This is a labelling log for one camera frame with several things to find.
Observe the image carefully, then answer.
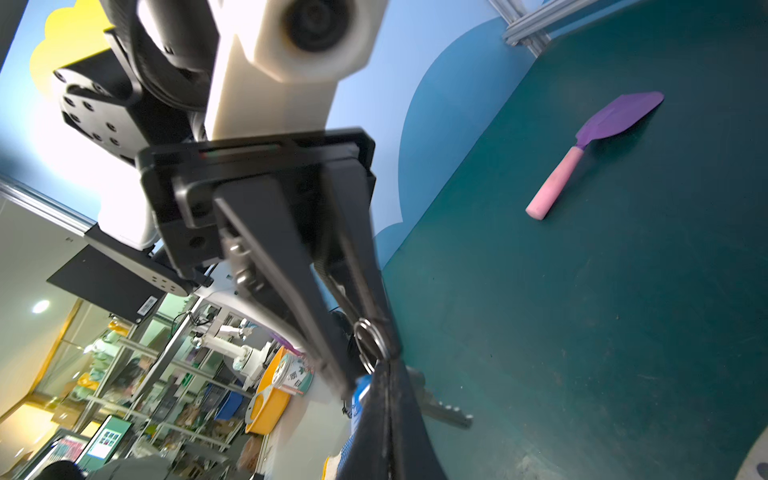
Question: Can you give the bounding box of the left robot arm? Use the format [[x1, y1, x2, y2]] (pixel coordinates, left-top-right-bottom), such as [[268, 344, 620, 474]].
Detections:
[[53, 1, 401, 393]]

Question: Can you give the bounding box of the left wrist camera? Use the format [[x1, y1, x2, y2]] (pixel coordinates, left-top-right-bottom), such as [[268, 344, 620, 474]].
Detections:
[[204, 1, 388, 140]]

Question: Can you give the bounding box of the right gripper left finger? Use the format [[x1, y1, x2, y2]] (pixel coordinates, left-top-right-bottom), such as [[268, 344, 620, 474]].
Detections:
[[336, 360, 393, 480]]

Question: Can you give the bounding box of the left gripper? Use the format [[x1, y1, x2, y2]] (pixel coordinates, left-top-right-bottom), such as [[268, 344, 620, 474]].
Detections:
[[136, 128, 399, 396]]

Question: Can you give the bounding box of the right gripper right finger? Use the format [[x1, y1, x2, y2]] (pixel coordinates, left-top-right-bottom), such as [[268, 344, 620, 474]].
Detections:
[[389, 360, 446, 480]]

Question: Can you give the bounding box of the purple spatula pink handle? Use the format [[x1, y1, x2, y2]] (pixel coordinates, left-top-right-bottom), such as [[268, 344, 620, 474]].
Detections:
[[525, 91, 665, 221]]

